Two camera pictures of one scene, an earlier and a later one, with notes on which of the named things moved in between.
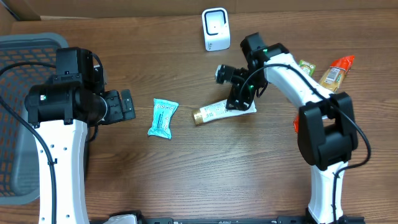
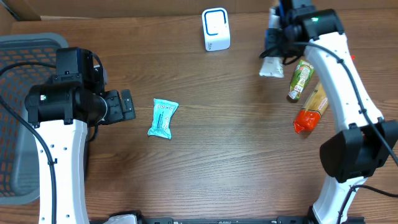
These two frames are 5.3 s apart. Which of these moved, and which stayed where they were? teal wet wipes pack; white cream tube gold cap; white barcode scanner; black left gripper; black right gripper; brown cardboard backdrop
Moved: white cream tube gold cap; black right gripper
Stayed: brown cardboard backdrop; teal wet wipes pack; white barcode scanner; black left gripper
